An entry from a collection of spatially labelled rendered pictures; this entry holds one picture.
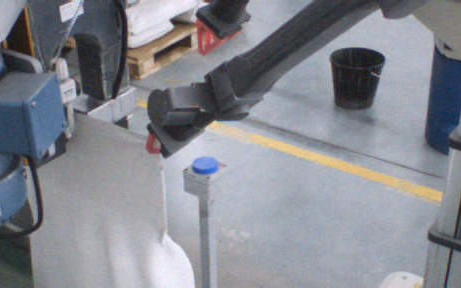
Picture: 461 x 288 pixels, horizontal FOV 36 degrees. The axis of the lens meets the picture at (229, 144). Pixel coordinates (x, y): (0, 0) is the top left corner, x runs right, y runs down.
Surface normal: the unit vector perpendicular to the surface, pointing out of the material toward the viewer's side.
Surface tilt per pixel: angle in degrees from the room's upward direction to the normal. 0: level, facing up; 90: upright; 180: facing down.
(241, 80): 76
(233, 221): 0
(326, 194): 0
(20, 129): 90
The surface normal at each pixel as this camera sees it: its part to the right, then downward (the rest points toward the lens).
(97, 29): 0.82, 0.27
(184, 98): 0.55, -0.34
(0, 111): -0.19, 0.48
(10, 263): -0.01, -0.87
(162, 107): -0.75, 0.04
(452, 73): -0.79, 0.35
